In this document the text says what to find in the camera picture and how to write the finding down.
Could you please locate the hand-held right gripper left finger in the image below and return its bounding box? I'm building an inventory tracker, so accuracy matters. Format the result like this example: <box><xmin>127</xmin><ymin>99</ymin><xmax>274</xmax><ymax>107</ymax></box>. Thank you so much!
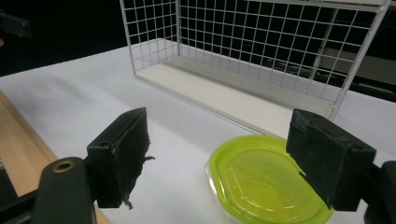
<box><xmin>85</xmin><ymin>106</ymin><xmax>156</xmax><ymax>210</ymax></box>

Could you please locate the white wire mesh shelf rack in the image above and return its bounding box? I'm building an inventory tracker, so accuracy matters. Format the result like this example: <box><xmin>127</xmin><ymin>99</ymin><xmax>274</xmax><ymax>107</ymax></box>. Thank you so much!
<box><xmin>119</xmin><ymin>0</ymin><xmax>392</xmax><ymax>136</ymax></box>

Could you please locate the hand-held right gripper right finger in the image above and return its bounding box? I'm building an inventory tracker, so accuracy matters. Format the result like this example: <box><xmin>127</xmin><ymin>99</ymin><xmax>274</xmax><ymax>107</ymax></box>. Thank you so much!
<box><xmin>285</xmin><ymin>108</ymin><xmax>377</xmax><ymax>212</ymax></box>

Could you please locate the green lidded plastic container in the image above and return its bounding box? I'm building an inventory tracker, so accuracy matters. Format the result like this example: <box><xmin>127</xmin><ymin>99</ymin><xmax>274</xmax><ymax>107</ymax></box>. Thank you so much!
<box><xmin>205</xmin><ymin>133</ymin><xmax>335</xmax><ymax>224</ymax></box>

